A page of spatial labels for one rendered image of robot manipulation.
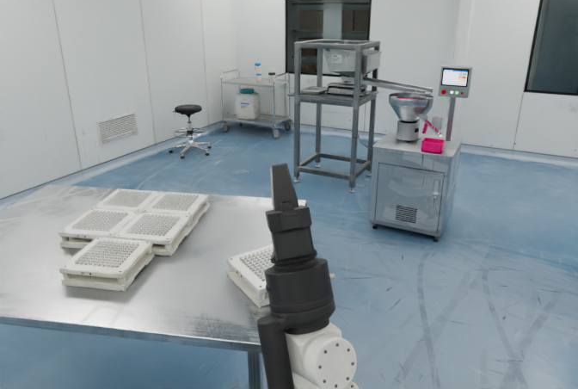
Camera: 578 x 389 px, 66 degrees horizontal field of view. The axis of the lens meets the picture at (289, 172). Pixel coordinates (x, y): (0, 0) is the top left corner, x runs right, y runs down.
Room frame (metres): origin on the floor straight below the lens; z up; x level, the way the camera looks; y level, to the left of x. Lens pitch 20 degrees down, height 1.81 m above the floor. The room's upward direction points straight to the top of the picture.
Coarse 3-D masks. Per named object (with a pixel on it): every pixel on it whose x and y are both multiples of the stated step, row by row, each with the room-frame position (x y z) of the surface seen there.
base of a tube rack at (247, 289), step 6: (228, 270) 1.46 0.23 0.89; (234, 276) 1.42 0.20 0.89; (240, 282) 1.38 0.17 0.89; (246, 282) 1.38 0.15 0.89; (246, 288) 1.34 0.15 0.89; (252, 288) 1.34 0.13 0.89; (246, 294) 1.34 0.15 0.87; (252, 294) 1.31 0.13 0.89; (252, 300) 1.30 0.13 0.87; (258, 300) 1.27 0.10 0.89; (264, 300) 1.28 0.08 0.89; (258, 306) 1.27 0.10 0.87
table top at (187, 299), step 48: (48, 192) 2.29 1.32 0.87; (96, 192) 2.29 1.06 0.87; (0, 240) 1.74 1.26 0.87; (48, 240) 1.74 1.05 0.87; (192, 240) 1.74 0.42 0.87; (240, 240) 1.74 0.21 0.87; (0, 288) 1.38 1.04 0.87; (48, 288) 1.38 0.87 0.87; (96, 288) 1.38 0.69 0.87; (144, 288) 1.38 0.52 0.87; (192, 288) 1.38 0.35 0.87; (240, 288) 1.38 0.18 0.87; (144, 336) 1.15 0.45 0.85; (192, 336) 1.13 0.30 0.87; (240, 336) 1.13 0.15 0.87
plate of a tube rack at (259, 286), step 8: (264, 248) 1.54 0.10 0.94; (232, 256) 1.48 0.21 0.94; (240, 256) 1.48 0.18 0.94; (264, 256) 1.48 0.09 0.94; (232, 264) 1.42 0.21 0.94; (240, 264) 1.42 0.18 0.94; (256, 264) 1.42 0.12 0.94; (240, 272) 1.37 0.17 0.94; (248, 272) 1.37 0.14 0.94; (248, 280) 1.33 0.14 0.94; (256, 280) 1.32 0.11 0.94; (256, 288) 1.28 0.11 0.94; (264, 288) 1.28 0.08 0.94
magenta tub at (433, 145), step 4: (424, 140) 3.45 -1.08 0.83; (428, 140) 3.46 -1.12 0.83; (432, 140) 3.45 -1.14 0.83; (436, 140) 3.43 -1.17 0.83; (440, 140) 3.42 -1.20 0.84; (444, 140) 3.39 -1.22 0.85; (424, 144) 3.37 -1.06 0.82; (428, 144) 3.35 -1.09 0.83; (432, 144) 3.34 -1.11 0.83; (436, 144) 3.32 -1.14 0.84; (440, 144) 3.31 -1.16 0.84; (444, 144) 3.38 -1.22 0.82; (424, 148) 3.36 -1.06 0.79; (428, 148) 3.35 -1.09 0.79; (432, 148) 3.34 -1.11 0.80; (436, 148) 3.32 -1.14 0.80; (440, 148) 3.31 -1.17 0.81; (432, 152) 3.34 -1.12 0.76; (436, 152) 3.32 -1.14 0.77; (440, 152) 3.31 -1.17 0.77
